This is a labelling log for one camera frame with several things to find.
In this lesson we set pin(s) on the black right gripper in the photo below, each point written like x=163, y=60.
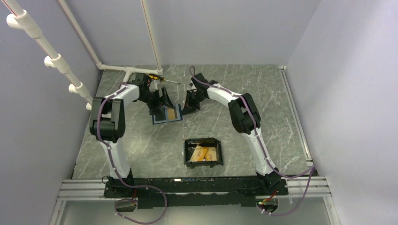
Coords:
x=189, y=107

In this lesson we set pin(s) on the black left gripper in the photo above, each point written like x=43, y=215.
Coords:
x=160, y=101

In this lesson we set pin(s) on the blue leather card holder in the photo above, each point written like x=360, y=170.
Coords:
x=162, y=118

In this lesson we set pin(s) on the black plastic card tray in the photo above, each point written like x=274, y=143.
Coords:
x=191, y=143

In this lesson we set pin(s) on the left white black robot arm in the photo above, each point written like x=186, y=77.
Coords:
x=108, y=120

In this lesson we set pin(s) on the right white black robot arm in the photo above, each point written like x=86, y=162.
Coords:
x=245, y=119

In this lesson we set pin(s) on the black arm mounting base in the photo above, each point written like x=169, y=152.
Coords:
x=173, y=192

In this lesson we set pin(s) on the yellow black screwdriver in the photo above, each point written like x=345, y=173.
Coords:
x=161, y=79

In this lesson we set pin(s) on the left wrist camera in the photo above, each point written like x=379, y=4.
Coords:
x=154, y=85

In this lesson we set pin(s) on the aluminium rail frame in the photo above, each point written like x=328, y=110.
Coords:
x=303, y=184

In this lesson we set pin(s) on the white pvc pipe frame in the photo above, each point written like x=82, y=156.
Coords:
x=21, y=20

